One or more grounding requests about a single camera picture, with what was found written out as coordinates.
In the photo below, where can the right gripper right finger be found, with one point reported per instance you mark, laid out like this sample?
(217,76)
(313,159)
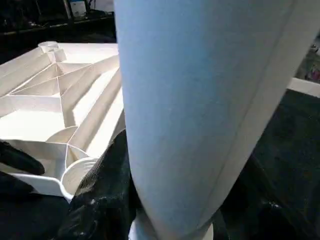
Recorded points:
(280,210)

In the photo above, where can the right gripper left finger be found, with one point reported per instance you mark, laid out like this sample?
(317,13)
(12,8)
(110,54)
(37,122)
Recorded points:
(102,200)

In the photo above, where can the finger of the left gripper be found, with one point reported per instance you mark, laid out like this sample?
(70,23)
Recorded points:
(20,157)
(15,184)

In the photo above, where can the white plastic table top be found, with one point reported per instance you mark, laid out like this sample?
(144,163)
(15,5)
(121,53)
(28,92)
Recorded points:
(60,100)

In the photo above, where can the white plastic table leg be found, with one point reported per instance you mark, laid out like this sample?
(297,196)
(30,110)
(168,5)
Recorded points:
(210,110)

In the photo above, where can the black work mat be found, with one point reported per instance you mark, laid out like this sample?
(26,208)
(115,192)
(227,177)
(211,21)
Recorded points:
(295,135)

